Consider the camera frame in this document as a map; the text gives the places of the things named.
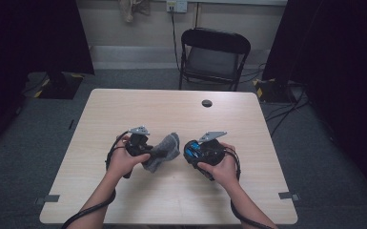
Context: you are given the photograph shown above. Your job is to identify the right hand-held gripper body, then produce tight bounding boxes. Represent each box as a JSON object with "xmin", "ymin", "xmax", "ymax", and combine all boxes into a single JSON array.
[{"xmin": 197, "ymin": 131, "xmax": 229, "ymax": 167}]

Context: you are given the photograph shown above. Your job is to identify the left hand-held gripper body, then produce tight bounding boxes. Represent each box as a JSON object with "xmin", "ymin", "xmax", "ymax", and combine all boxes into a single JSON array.
[{"xmin": 125, "ymin": 125, "xmax": 153, "ymax": 157}]

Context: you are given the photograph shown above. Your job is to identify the grey cloth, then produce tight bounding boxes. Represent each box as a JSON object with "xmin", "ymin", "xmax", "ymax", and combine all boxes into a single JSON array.
[{"xmin": 141, "ymin": 132, "xmax": 182, "ymax": 175}]

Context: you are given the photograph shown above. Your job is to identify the blue toy car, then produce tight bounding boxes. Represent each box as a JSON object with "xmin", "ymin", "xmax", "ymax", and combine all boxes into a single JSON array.
[{"xmin": 183, "ymin": 139, "xmax": 205, "ymax": 166}]

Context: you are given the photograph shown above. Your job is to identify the person's left hand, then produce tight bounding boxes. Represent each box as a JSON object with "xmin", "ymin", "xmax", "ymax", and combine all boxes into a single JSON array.
[{"xmin": 107, "ymin": 134, "xmax": 152, "ymax": 182}]

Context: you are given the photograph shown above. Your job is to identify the person's right hand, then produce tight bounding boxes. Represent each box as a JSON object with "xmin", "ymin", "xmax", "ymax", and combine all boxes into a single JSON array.
[{"xmin": 197, "ymin": 141, "xmax": 240, "ymax": 192}]

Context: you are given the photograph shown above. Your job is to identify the black stand base yellow tape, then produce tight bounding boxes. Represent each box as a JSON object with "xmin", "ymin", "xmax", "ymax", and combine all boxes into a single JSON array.
[
  {"xmin": 32, "ymin": 71, "xmax": 86, "ymax": 100},
  {"xmin": 252, "ymin": 77, "xmax": 297, "ymax": 105}
]

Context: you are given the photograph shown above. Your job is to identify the grey tape strip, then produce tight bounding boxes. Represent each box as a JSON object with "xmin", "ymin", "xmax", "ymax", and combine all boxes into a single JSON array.
[
  {"xmin": 33, "ymin": 194, "xmax": 61, "ymax": 206},
  {"xmin": 277, "ymin": 191, "xmax": 301, "ymax": 201}
]

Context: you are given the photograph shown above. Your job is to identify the black folding chair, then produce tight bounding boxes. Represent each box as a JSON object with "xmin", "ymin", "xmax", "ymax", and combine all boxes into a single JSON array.
[{"xmin": 178, "ymin": 27, "xmax": 252, "ymax": 93}]

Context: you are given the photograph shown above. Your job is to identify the beige hanging bag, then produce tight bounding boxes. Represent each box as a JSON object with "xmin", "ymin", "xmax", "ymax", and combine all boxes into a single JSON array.
[{"xmin": 117, "ymin": 0, "xmax": 152, "ymax": 24}]

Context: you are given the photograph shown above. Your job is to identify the dark curtain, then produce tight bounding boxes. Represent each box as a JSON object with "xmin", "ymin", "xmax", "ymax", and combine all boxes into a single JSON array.
[
  {"xmin": 261, "ymin": 0, "xmax": 367, "ymax": 204},
  {"xmin": 0, "ymin": 0, "xmax": 95, "ymax": 160}
]

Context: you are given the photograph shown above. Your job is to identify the right hand-held gripper black cable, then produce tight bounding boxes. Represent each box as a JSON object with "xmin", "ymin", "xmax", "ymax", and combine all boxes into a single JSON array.
[{"xmin": 223, "ymin": 149, "xmax": 275, "ymax": 229}]

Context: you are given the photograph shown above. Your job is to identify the hand-held gripper black cable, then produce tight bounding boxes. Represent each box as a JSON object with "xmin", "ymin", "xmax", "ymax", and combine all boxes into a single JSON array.
[
  {"xmin": 60, "ymin": 130, "xmax": 132, "ymax": 229},
  {"xmin": 223, "ymin": 149, "xmax": 275, "ymax": 229}
]

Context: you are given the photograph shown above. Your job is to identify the black floor cables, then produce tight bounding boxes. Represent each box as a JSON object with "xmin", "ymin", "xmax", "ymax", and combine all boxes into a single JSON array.
[{"xmin": 239, "ymin": 62, "xmax": 310, "ymax": 138}]

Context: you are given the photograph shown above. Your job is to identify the left hand-held gripper black cable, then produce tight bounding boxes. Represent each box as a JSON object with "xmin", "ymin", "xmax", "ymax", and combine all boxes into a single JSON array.
[{"xmin": 60, "ymin": 130, "xmax": 132, "ymax": 229}]

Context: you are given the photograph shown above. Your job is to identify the black wall socket cable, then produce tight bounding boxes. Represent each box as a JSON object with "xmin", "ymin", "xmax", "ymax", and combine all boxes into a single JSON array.
[{"xmin": 170, "ymin": 6, "xmax": 182, "ymax": 73}]

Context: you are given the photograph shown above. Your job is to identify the white wall socket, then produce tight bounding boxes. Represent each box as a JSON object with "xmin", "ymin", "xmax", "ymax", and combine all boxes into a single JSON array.
[{"xmin": 166, "ymin": 0, "xmax": 189, "ymax": 14}]

